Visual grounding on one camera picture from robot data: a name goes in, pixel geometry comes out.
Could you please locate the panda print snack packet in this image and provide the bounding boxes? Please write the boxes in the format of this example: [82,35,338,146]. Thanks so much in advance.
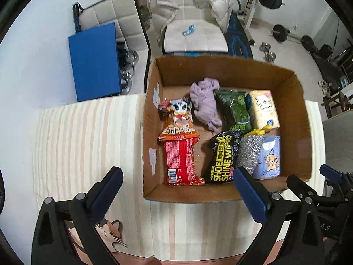
[158,98,199,143]

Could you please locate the short barbell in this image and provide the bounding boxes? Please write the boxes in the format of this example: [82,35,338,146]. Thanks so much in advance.
[272,24,315,52]

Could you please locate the black shoe wipes packet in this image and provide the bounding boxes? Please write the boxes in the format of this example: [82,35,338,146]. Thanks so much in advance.
[205,129,244,183]

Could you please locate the blue board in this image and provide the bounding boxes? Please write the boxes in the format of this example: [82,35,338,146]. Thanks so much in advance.
[68,22,122,102]

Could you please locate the white quilted chair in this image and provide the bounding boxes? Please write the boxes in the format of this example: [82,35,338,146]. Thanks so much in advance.
[73,0,152,53]

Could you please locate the purple cloth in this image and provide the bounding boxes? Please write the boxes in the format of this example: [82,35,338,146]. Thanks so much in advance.
[189,78,222,131]

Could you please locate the yellow tissue packet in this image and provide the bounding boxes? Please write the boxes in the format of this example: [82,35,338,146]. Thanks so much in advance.
[245,90,280,131]

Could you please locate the red snack packet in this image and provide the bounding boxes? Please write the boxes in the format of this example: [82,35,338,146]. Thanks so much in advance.
[163,138,205,186]

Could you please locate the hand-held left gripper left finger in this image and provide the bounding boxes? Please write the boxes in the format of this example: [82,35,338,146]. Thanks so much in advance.
[31,166,124,265]

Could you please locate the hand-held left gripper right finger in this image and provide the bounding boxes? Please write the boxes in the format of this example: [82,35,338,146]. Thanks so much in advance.
[233,167,324,265]

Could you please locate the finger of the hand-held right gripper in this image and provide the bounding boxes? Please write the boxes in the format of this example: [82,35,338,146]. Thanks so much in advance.
[320,164,345,183]
[286,174,316,203]

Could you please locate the cardboard box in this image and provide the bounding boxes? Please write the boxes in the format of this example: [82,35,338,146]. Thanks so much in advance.
[142,55,312,203]

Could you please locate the chrome weight plates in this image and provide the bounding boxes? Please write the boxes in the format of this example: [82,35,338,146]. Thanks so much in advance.
[120,50,140,92]

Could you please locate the silver scourer packet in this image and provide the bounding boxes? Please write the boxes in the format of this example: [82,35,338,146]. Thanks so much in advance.
[234,125,272,176]

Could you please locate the grey chair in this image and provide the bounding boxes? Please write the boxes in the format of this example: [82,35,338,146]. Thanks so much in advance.
[321,112,353,172]

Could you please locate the black weight bench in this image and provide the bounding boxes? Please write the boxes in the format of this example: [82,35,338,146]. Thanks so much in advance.
[223,11,254,60]

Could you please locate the light blue tissue packet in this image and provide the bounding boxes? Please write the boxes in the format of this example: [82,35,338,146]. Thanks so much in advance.
[252,135,281,180]

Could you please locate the white padded chair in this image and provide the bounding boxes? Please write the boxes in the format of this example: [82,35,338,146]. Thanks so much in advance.
[161,4,229,55]

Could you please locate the black bag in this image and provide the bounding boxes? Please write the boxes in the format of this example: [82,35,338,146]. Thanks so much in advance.
[319,44,333,59]

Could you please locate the green snack packet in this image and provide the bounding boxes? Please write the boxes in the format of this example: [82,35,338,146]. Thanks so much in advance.
[214,89,253,133]

